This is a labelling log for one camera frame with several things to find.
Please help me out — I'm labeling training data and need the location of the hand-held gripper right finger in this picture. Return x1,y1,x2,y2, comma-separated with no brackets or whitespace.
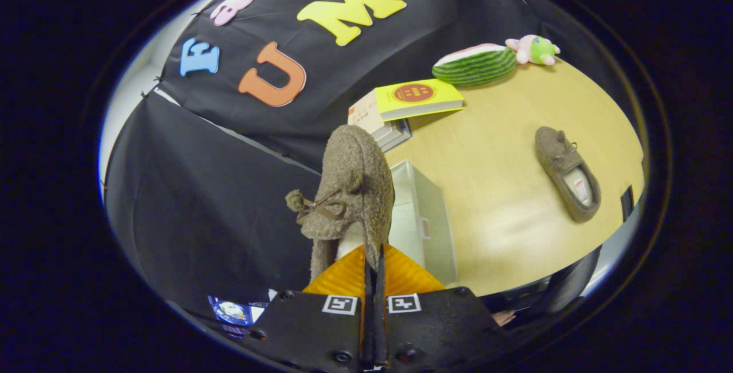
374,244,513,373

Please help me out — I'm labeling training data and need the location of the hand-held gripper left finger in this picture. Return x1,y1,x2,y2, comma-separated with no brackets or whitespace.
243,245,375,373

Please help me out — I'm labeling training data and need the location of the pale green storage box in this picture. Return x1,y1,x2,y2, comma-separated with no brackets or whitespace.
389,160,459,286

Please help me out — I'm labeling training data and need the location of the brown fuzzy shoe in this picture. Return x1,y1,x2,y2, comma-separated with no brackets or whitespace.
285,125,396,282
535,127,602,223

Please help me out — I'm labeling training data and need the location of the blue white printed packet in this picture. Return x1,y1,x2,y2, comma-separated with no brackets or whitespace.
208,296,270,331

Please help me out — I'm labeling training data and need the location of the black backdrop cloth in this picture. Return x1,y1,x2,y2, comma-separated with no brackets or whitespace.
103,0,573,322

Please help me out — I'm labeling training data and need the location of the grey book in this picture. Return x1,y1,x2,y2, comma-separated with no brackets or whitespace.
381,118,413,153

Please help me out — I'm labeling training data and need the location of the white book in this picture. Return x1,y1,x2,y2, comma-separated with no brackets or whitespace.
375,120,408,147

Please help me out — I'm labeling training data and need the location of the beige book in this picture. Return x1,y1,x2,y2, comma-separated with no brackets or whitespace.
348,91,390,136

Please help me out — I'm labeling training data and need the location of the yellow book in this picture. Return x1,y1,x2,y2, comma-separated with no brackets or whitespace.
375,79,464,122

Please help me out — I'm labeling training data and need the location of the watermelon slice plush toy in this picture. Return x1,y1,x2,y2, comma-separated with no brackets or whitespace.
432,44,518,87

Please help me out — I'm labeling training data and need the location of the pink and green plush toy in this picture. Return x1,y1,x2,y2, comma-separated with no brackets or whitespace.
505,35,561,66

